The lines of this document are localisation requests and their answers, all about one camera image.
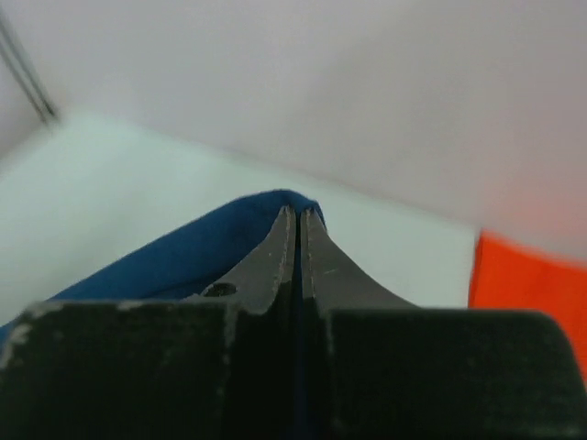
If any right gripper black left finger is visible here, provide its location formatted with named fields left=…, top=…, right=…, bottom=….
left=1, top=207, right=296, bottom=439

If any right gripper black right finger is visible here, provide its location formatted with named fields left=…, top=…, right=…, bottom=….
left=300, top=210, right=586, bottom=439

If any blue t shirt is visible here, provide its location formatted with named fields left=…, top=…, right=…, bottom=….
left=0, top=187, right=329, bottom=340

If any folded orange t shirt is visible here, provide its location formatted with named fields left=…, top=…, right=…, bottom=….
left=468, top=231, right=586, bottom=376

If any left aluminium corner post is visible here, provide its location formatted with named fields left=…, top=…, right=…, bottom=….
left=1, top=10, right=60, bottom=125

